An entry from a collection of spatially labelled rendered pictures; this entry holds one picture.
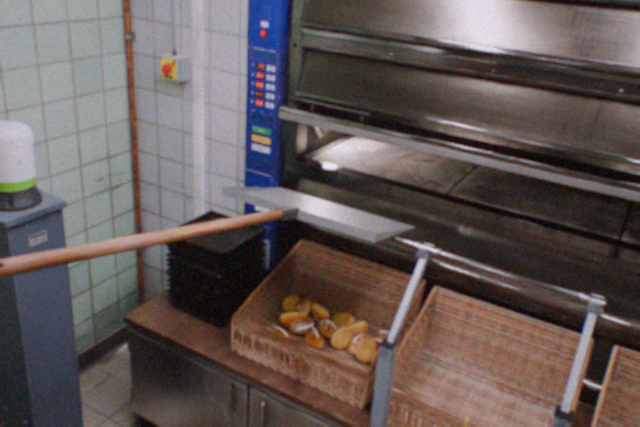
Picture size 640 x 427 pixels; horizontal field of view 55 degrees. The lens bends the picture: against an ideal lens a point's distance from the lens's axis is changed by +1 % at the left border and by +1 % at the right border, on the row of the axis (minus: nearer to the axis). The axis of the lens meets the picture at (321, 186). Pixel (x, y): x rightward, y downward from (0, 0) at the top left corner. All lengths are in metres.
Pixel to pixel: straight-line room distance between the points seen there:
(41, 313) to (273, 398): 0.82
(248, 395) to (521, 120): 1.34
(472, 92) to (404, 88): 0.24
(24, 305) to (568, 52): 1.81
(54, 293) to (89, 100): 0.96
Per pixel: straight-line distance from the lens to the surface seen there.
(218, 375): 2.38
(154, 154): 2.97
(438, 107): 2.13
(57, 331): 2.27
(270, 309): 2.50
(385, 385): 1.89
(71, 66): 2.75
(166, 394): 2.65
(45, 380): 2.33
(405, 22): 2.14
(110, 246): 1.28
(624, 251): 2.15
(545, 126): 2.06
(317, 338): 2.35
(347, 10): 2.24
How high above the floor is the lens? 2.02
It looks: 22 degrees down
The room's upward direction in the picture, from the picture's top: 4 degrees clockwise
